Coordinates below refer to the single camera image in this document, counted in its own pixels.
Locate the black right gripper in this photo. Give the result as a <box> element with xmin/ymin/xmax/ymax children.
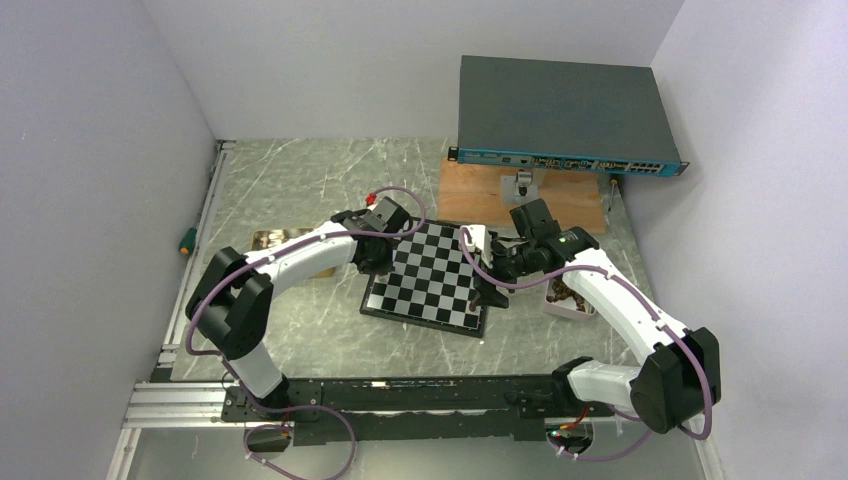
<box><xmin>473</xmin><ymin>240</ymin><xmax>537</xmax><ymax>308</ymax></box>

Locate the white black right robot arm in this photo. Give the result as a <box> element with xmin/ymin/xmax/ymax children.
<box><xmin>459</xmin><ymin>199</ymin><xmax>721</xmax><ymax>440</ymax></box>

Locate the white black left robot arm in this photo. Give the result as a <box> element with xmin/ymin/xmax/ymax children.
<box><xmin>185</xmin><ymin>197</ymin><xmax>412</xmax><ymax>420</ymax></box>

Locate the wooden board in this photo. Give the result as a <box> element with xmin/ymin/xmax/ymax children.
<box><xmin>438</xmin><ymin>159</ymin><xmax>606</xmax><ymax>234</ymax></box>

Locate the black and white chessboard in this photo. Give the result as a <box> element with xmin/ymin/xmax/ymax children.
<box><xmin>360</xmin><ymin>220</ymin><xmax>488</xmax><ymax>338</ymax></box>

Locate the pink plastic tray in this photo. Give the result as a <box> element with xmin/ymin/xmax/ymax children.
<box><xmin>541</xmin><ymin>278</ymin><xmax>596</xmax><ymax>321</ymax></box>

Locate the gold metal tin tray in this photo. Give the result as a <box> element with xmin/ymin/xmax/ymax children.
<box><xmin>245</xmin><ymin>227</ymin><xmax>337</xmax><ymax>279</ymax></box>

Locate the green orange screwdriver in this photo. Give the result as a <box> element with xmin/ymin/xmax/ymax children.
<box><xmin>178</xmin><ymin>227</ymin><xmax>197</xmax><ymax>255</ymax></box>

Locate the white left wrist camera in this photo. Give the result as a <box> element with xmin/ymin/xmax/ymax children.
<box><xmin>366</xmin><ymin>192</ymin><xmax>398</xmax><ymax>219</ymax></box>

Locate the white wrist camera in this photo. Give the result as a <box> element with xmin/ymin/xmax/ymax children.
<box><xmin>460</xmin><ymin>224</ymin><xmax>493</xmax><ymax>268</ymax></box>
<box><xmin>366</xmin><ymin>192</ymin><xmax>398</xmax><ymax>219</ymax></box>

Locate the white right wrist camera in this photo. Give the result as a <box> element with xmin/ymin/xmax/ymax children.
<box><xmin>460</xmin><ymin>224</ymin><xmax>493</xmax><ymax>268</ymax></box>

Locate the metal bracket with knob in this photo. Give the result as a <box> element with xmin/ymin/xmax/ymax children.
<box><xmin>501</xmin><ymin>169</ymin><xmax>539</xmax><ymax>206</ymax></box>

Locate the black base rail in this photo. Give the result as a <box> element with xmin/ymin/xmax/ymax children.
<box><xmin>221</xmin><ymin>374</ymin><xmax>612</xmax><ymax>446</ymax></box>

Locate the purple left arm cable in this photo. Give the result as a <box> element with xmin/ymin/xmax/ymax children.
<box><xmin>184</xmin><ymin>186</ymin><xmax>429</xmax><ymax>480</ymax></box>

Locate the blue grey network switch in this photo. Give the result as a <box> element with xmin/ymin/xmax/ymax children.
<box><xmin>447</xmin><ymin>55</ymin><xmax>688</xmax><ymax>178</ymax></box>

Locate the aluminium frame rail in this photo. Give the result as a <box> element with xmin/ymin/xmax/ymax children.
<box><xmin>106</xmin><ymin>140</ymin><xmax>236</xmax><ymax>479</ymax></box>

